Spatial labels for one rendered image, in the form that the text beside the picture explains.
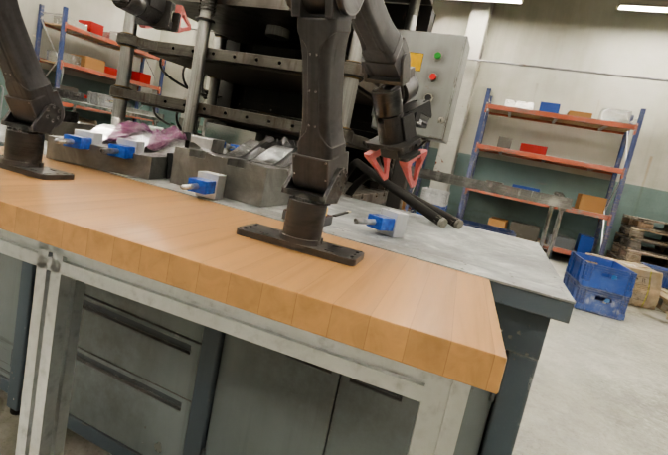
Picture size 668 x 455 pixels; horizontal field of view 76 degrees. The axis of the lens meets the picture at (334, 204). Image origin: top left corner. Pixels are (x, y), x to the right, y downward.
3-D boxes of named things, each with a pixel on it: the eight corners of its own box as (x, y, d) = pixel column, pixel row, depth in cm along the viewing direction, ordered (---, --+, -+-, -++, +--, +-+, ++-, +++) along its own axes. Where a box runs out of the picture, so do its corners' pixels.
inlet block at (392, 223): (361, 236, 85) (366, 211, 84) (344, 229, 88) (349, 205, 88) (403, 237, 93) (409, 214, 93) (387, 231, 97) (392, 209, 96)
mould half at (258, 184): (260, 207, 95) (271, 147, 94) (169, 182, 104) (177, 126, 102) (339, 199, 142) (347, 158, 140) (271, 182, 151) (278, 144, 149)
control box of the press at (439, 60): (381, 398, 176) (466, 32, 157) (314, 371, 186) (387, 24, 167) (394, 376, 196) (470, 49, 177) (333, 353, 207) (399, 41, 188)
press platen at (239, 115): (347, 175, 163) (357, 129, 161) (100, 119, 208) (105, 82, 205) (397, 177, 241) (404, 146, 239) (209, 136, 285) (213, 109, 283)
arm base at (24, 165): (7, 122, 90) (-31, 117, 83) (81, 140, 84) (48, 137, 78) (3, 159, 91) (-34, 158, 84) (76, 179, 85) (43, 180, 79)
